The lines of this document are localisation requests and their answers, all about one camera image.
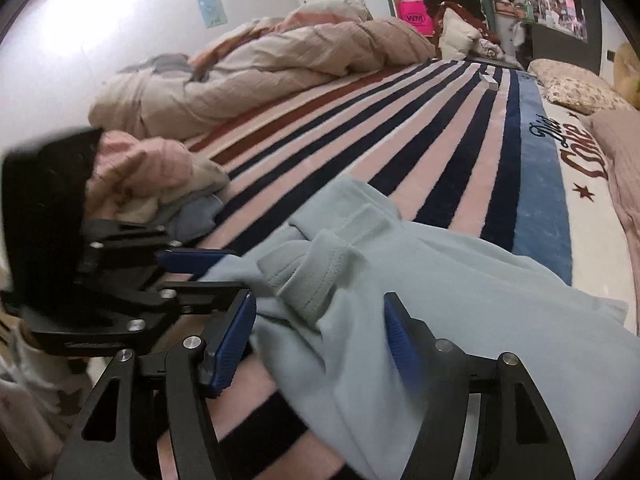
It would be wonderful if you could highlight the yellow plush toy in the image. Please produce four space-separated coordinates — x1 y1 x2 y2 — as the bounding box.
612 42 640 101

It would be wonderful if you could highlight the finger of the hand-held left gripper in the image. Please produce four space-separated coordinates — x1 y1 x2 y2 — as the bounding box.
30 281 252 357
75 220 237 287

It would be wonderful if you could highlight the pink bag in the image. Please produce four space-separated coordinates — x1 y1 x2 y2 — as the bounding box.
395 0 433 37

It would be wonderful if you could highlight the beige striped duvet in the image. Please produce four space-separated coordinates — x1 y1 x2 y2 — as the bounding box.
90 0 436 141

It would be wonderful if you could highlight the pink plaid clothes pile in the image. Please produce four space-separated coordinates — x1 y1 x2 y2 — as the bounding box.
85 130 231 226

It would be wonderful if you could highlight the striped fleece blanket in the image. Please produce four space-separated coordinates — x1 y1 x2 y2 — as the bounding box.
155 57 626 480

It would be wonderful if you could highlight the blue wall poster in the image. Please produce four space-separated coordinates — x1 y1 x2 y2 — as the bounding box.
197 0 224 28

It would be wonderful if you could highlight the blue grey garment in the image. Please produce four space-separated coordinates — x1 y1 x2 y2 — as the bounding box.
167 195 224 239

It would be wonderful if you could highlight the pink fluffy pillow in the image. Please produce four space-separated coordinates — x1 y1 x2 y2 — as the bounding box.
585 109 640 333

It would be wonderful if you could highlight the dark headboard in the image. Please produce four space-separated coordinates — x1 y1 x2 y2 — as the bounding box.
530 22 601 76

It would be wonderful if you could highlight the light blue sweatshirt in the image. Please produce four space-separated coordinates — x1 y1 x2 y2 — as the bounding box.
200 175 628 480

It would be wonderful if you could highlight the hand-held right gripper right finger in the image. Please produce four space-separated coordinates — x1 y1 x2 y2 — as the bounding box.
383 291 591 480

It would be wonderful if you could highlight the white cushion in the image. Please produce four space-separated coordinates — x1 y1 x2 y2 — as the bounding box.
440 7 483 58

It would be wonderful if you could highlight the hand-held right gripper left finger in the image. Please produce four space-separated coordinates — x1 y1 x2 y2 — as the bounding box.
52 290 258 480

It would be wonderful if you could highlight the floral pillow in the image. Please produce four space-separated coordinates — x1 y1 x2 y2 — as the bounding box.
527 58 636 115

